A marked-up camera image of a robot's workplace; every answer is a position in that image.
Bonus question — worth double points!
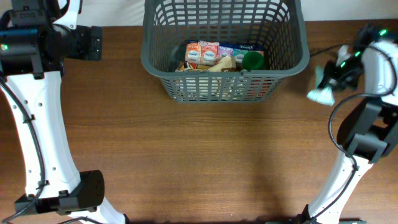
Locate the teal white wipes packet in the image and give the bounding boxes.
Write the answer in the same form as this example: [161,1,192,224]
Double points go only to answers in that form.
[307,66,335,106]

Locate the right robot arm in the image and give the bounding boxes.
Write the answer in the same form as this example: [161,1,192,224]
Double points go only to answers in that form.
[293,26,397,223]

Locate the orange spaghetti packet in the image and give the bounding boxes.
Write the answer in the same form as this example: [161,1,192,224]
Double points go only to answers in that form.
[174,62,271,101]

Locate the grey plastic shopping basket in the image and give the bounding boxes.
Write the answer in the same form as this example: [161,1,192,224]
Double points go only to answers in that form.
[141,0,309,103]

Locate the beige paper bag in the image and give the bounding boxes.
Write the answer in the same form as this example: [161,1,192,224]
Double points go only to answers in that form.
[194,56,237,98]

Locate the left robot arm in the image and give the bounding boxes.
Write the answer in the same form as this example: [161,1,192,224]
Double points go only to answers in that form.
[1,1,129,223]

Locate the multicolour tissue multipack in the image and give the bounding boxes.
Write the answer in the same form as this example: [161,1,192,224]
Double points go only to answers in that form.
[185,40,265,65]

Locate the right black cable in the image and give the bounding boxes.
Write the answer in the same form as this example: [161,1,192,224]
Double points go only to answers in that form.
[309,43,398,224]

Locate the green lid jar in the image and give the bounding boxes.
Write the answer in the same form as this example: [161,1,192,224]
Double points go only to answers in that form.
[242,52,264,71]

